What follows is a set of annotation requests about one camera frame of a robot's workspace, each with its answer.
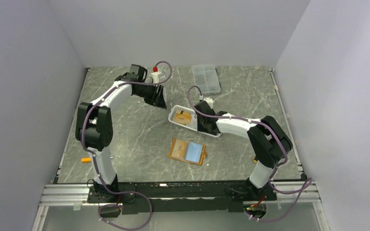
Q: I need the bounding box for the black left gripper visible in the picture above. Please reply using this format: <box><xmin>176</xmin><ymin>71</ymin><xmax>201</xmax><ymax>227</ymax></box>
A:
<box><xmin>135</xmin><ymin>82</ymin><xmax>167</xmax><ymax>109</ymax></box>

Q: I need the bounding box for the white plastic basket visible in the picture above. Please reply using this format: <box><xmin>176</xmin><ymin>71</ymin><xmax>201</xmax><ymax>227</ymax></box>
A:
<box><xmin>168</xmin><ymin>105</ymin><xmax>220</xmax><ymax>138</ymax></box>

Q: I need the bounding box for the orange leather card holder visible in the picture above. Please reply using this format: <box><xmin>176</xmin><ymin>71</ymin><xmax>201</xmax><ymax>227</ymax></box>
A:
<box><xmin>168</xmin><ymin>138</ymin><xmax>207</xmax><ymax>166</ymax></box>

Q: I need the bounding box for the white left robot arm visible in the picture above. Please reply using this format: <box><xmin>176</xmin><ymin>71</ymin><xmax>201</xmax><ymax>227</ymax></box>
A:
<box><xmin>75</xmin><ymin>64</ymin><xmax>172</xmax><ymax>202</ymax></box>

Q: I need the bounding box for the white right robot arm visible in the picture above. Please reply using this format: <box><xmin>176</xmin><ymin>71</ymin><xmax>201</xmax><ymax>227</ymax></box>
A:
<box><xmin>193</xmin><ymin>101</ymin><xmax>293</xmax><ymax>200</ymax></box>

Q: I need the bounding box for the clear plastic screw box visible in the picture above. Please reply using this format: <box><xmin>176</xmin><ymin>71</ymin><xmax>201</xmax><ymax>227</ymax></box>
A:
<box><xmin>192</xmin><ymin>64</ymin><xmax>221</xmax><ymax>95</ymax></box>

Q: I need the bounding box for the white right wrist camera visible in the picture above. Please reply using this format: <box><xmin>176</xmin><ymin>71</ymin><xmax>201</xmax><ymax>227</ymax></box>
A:
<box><xmin>203</xmin><ymin>97</ymin><xmax>214</xmax><ymax>109</ymax></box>

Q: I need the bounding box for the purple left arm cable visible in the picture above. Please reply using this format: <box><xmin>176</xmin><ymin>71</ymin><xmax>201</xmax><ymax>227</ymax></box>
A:
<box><xmin>80</xmin><ymin>61</ymin><xmax>173</xmax><ymax>231</ymax></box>

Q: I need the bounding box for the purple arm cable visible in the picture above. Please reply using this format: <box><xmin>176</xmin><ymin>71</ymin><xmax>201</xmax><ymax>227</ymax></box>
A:
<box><xmin>186</xmin><ymin>85</ymin><xmax>313</xmax><ymax>223</ymax></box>
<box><xmin>80</xmin><ymin>61</ymin><xmax>173</xmax><ymax>231</ymax></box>

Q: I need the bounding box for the orange handled small tool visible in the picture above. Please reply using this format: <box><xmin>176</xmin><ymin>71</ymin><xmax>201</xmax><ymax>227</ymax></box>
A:
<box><xmin>81</xmin><ymin>157</ymin><xmax>92</xmax><ymax>163</ymax></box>

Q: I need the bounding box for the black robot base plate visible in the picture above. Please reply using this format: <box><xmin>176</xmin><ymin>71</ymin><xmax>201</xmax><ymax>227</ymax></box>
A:
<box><xmin>87</xmin><ymin>180</ymin><xmax>277</xmax><ymax>215</ymax></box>

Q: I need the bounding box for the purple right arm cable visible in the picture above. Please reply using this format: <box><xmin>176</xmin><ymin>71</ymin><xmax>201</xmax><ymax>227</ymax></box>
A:
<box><xmin>186</xmin><ymin>85</ymin><xmax>313</xmax><ymax>223</ymax></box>

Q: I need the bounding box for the aluminium frame rail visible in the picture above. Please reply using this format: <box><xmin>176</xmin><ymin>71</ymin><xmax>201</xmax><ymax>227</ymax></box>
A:
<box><xmin>39</xmin><ymin>180</ymin><xmax>303</xmax><ymax>207</ymax></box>

